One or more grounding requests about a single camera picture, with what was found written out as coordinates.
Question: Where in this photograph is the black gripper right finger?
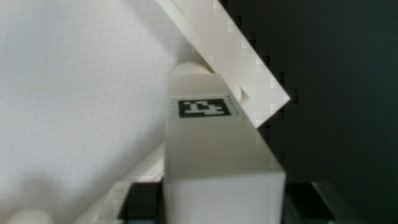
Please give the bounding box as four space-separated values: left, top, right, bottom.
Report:
283 182 356 224

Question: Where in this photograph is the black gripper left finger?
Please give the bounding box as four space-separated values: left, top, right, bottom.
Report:
120 182 162 224

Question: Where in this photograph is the white desk leg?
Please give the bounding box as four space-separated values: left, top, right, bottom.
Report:
164 62 287 224
4 209 56 224

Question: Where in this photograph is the white desk top tray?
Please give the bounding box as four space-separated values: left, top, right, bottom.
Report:
0 0 290 224

